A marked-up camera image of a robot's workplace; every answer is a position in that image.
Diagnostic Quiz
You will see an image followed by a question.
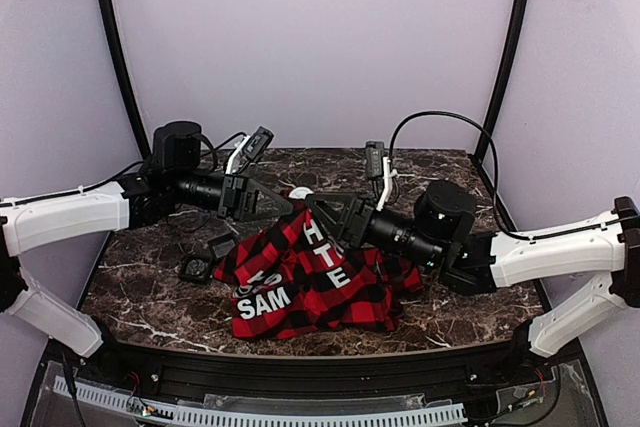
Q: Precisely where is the red black plaid shirt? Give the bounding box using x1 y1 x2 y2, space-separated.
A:
213 198 423 340

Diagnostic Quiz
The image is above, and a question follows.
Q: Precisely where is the round silver brooch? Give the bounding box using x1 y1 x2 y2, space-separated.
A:
185 259 207 277

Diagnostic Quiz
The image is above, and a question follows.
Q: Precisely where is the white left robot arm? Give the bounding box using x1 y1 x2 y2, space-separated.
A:
1 120 293 359

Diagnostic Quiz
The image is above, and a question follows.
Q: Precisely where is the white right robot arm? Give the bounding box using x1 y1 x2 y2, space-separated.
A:
304 180 639 360

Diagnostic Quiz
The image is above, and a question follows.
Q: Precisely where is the small black box lid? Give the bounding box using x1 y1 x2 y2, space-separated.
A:
207 233 238 263

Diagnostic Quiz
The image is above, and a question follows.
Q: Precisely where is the small black open box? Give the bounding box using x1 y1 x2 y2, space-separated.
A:
178 255 213 285

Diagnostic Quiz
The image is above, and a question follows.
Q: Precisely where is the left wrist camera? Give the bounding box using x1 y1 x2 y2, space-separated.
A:
225 126 274 175

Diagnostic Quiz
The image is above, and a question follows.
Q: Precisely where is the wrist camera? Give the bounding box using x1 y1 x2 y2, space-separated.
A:
365 141 400 211
225 126 274 175

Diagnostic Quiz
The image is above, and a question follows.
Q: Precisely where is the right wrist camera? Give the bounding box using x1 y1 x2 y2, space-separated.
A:
365 141 400 211

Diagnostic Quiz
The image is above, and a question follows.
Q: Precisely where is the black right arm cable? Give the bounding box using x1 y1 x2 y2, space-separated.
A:
387 110 526 241

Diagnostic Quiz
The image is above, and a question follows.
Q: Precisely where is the black vertical frame post right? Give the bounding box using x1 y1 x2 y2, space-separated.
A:
483 0 528 134

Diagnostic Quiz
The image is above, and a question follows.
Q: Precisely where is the black vertical frame post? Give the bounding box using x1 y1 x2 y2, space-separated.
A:
483 0 528 134
97 0 151 158

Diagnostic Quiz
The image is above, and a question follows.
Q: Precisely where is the black front frame rail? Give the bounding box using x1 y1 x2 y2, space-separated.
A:
122 342 509 399

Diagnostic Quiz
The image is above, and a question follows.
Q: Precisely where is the white slotted cable duct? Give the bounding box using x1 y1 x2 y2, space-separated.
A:
76 382 468 427

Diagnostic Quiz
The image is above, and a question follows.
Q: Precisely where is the black vertical frame post left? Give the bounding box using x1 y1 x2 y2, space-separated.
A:
97 0 151 158

